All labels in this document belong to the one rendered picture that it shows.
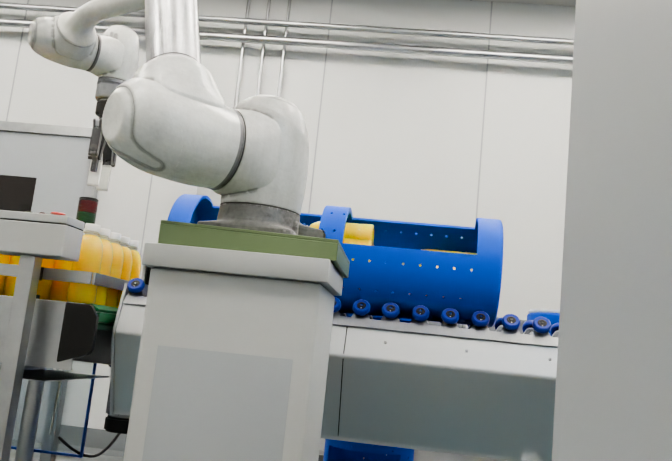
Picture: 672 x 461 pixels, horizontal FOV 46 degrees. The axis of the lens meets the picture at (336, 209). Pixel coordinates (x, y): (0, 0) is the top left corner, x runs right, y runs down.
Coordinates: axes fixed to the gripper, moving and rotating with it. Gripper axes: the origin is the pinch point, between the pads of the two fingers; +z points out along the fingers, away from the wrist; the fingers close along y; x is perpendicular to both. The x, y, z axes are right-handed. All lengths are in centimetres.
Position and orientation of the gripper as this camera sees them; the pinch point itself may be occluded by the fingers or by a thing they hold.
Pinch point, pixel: (99, 176)
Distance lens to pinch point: 217.8
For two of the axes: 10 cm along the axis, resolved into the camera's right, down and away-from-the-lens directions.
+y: 1.1, 1.8, 9.8
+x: -9.9, -0.9, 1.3
